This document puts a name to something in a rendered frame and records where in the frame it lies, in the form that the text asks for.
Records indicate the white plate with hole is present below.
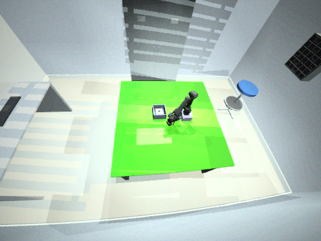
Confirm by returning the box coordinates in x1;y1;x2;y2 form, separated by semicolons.
155;108;163;115

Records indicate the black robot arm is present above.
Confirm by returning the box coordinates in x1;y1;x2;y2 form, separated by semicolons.
168;90;199;123

